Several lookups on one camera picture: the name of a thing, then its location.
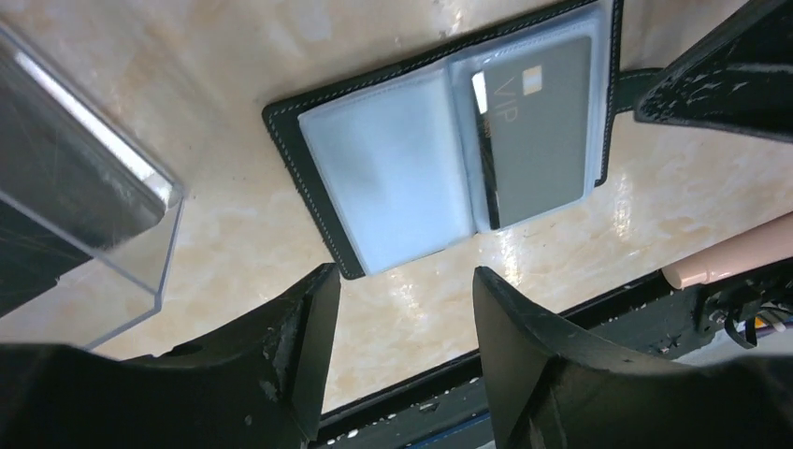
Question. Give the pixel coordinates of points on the black VIP card underneath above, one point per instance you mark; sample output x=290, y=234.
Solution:
x=60, y=191

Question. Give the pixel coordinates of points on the clear acrylic tray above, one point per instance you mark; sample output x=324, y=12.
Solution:
x=119, y=287

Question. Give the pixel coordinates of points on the black VIP card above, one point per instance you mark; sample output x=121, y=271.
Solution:
x=533, y=108

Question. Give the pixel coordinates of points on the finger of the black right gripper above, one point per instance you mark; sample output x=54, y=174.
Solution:
x=737, y=79

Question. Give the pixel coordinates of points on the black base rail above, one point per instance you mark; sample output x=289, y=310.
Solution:
x=446, y=407

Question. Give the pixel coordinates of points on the black leather card holder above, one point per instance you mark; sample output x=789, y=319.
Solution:
x=388, y=162

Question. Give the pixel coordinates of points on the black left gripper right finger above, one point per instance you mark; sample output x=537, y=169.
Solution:
x=552, y=384

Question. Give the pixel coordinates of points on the pink toy microphone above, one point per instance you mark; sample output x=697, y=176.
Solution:
x=758, y=247

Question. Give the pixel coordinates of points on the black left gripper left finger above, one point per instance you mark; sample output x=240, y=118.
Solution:
x=255, y=382

